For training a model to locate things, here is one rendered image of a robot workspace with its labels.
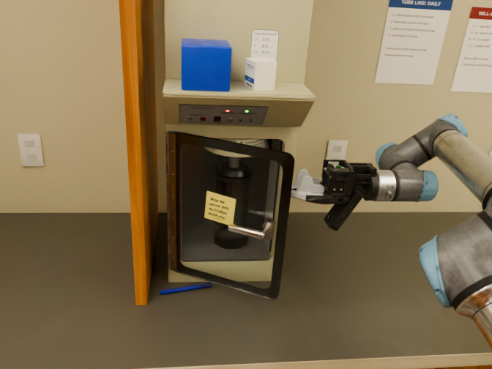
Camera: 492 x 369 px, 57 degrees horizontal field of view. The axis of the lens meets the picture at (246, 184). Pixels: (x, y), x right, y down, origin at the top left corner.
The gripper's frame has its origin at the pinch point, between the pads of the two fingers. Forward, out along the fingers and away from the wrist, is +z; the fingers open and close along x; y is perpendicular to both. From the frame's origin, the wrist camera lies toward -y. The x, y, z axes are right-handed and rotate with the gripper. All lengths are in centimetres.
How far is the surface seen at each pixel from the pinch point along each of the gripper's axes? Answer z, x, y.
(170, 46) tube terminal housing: 27.0, -11.4, 30.1
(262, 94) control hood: 7.7, -0.2, 23.1
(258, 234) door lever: 7.1, 5.9, -7.5
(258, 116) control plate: 7.5, -5.0, 16.8
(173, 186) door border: 26.6, -9.6, -3.0
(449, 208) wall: -80, -55, -34
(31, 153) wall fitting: 74, -54, -13
